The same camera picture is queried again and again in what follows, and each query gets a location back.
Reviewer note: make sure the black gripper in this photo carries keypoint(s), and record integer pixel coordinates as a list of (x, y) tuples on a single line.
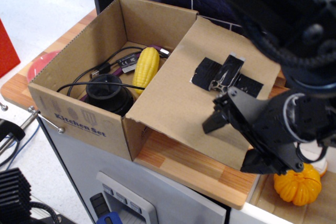
[(263, 124)]

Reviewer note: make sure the aluminium profile handle with tape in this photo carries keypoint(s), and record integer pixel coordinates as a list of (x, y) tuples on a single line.
[(211, 75)]

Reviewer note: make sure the brown cardboard box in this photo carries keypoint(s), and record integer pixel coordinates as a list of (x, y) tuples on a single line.
[(171, 104)]

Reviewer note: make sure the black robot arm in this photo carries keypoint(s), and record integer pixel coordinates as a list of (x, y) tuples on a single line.
[(300, 36)]

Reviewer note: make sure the white orange toy piece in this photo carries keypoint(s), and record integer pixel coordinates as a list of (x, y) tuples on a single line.
[(313, 154)]

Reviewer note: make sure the orange toy pumpkin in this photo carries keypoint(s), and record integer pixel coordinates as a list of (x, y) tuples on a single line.
[(299, 188)]

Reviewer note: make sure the yellow toy corn cob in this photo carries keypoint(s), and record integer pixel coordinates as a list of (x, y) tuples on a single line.
[(146, 68)]

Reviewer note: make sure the toy oven control panel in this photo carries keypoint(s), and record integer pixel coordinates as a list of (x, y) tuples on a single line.
[(130, 207)]

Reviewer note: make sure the black round speaker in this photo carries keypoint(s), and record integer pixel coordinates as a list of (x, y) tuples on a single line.
[(105, 92)]

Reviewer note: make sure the metal clamp bar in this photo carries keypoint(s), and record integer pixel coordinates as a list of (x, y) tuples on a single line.
[(16, 133)]

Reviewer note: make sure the red plastic bowl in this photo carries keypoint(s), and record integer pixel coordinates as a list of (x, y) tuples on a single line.
[(39, 64)]

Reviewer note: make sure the black ribbed heatsink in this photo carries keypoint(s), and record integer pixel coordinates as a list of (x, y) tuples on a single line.
[(15, 197)]

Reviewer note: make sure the red box at left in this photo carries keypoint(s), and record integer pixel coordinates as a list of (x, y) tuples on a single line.
[(9, 56)]

